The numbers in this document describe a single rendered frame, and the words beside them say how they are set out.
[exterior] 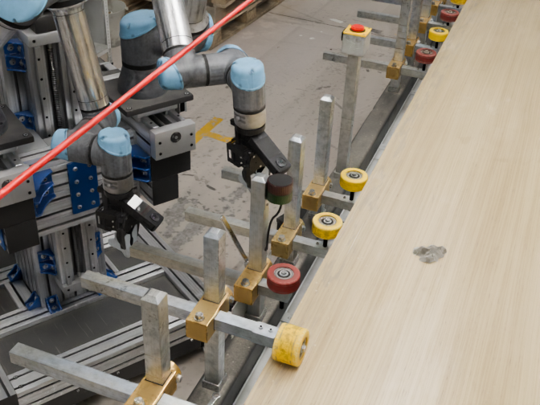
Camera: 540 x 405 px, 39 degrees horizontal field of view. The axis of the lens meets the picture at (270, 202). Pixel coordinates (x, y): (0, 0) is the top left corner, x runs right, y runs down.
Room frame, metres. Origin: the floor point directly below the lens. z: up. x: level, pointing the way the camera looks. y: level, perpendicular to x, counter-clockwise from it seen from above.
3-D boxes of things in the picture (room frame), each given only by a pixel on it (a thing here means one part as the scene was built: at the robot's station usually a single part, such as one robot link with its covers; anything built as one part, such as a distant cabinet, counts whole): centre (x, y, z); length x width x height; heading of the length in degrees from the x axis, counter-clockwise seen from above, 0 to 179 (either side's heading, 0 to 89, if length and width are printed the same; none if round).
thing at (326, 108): (1.95, -0.15, 0.88); 0.04 x 0.04 x 0.48; 70
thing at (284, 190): (1.46, -0.02, 1.13); 0.06 x 0.06 x 0.02
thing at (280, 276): (1.41, -0.04, 0.85); 0.08 x 0.08 x 0.11
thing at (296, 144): (1.71, -0.06, 0.87); 0.04 x 0.04 x 0.48; 70
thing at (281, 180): (1.46, -0.02, 1.03); 0.06 x 0.06 x 0.22; 70
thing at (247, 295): (1.45, 0.03, 0.85); 0.14 x 0.06 x 0.05; 160
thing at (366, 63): (2.88, -0.40, 0.81); 0.44 x 0.03 x 0.04; 70
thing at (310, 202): (1.92, -0.14, 0.81); 0.14 x 0.06 x 0.05; 160
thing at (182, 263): (1.48, 0.14, 0.84); 0.43 x 0.03 x 0.04; 70
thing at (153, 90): (2.09, 0.40, 1.09); 0.15 x 0.15 x 0.10
